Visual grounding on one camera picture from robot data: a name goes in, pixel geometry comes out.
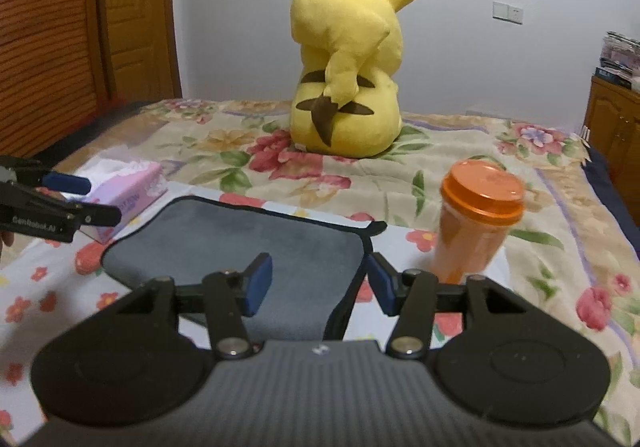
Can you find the floral bed sheet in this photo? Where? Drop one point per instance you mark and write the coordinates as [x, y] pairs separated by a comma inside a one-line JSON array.
[[240, 152]]

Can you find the grey towel with black trim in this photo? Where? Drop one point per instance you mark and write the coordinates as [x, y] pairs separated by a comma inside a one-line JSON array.
[[280, 247]]

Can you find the wooden cabinet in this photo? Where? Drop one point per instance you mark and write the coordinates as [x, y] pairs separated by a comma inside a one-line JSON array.
[[615, 117]]

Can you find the dark blue mattress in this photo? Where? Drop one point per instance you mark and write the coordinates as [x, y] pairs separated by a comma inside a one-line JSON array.
[[617, 192]]

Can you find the louvered wooden wardrobe door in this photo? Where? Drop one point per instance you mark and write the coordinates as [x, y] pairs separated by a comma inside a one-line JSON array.
[[45, 37]]

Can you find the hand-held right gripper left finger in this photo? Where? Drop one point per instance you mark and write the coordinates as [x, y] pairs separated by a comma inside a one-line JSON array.
[[258, 283]]

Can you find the yellow plush toy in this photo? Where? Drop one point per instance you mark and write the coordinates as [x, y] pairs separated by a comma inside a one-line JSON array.
[[345, 92]]

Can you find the pink tissue pack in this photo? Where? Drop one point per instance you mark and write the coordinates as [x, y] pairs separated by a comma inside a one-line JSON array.
[[131, 192]]

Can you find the stack of books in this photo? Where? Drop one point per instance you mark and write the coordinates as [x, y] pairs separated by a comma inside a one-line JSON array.
[[620, 57]]

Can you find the white wall switch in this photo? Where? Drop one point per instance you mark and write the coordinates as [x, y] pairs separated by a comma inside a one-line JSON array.
[[507, 12]]

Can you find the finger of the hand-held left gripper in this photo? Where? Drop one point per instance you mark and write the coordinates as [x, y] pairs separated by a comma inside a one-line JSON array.
[[102, 215], [67, 183]]

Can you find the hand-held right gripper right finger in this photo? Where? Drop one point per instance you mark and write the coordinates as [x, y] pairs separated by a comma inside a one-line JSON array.
[[381, 283]]

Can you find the orange cup with lid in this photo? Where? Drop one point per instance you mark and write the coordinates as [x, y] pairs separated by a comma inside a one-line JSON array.
[[470, 227]]

